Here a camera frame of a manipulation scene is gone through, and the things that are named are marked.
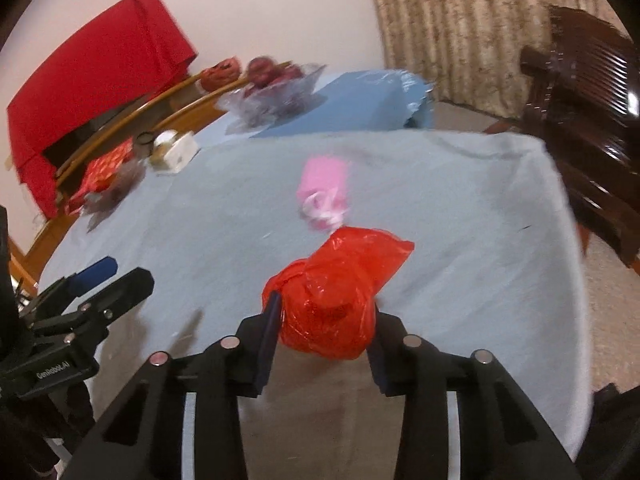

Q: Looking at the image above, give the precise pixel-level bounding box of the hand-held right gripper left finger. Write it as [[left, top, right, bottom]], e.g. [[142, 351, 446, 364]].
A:
[[62, 292, 284, 480]]

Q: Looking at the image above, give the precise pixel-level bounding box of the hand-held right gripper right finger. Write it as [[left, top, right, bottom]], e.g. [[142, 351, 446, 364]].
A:
[[367, 310, 583, 480]]

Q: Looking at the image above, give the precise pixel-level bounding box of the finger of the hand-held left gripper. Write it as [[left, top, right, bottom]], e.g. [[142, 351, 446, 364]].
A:
[[29, 256, 119, 312], [22, 267, 155, 356]]

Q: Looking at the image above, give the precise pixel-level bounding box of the red plastic bag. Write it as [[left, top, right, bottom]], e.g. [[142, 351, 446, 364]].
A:
[[262, 226, 416, 361]]

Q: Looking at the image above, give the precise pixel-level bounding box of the small glass bowl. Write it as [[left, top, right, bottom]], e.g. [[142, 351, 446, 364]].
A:
[[82, 157, 149, 234]]

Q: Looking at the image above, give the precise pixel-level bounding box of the red patterned packet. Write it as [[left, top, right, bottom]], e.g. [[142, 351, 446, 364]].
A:
[[67, 137, 136, 216]]

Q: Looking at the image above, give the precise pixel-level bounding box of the white tissue box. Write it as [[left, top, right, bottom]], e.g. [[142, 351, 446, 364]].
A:
[[149, 130, 200, 175]]

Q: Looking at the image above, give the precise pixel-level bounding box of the pink packet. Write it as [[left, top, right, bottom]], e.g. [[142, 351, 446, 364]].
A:
[[296, 156, 351, 234]]

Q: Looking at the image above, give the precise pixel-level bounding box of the light blue tablecloth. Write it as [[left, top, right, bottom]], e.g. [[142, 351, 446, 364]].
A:
[[37, 127, 596, 480]]

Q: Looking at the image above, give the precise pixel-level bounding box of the curved wooden chair back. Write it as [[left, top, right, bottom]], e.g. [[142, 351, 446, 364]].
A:
[[52, 72, 206, 184], [7, 80, 251, 291]]

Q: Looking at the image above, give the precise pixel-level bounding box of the red cloth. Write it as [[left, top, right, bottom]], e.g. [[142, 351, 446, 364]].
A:
[[6, 0, 199, 219]]

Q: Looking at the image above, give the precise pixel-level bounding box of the glass fruit bowl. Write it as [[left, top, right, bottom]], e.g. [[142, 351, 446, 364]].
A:
[[215, 62, 329, 129]]

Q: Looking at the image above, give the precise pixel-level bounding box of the orange red bag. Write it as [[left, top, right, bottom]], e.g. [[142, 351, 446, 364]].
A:
[[200, 56, 242, 92]]

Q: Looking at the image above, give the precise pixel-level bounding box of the blue plastic sheet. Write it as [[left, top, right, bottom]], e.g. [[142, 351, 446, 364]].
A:
[[247, 67, 436, 140]]

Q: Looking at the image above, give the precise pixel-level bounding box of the dark red apple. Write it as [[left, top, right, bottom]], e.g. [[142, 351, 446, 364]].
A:
[[247, 56, 279, 86], [277, 62, 306, 84]]

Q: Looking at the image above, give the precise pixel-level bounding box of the dark wooden chair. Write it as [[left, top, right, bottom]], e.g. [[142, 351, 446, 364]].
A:
[[482, 5, 640, 277]]

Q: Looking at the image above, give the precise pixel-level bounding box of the beige patterned curtain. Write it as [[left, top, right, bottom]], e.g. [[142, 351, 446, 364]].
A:
[[362, 0, 617, 122]]

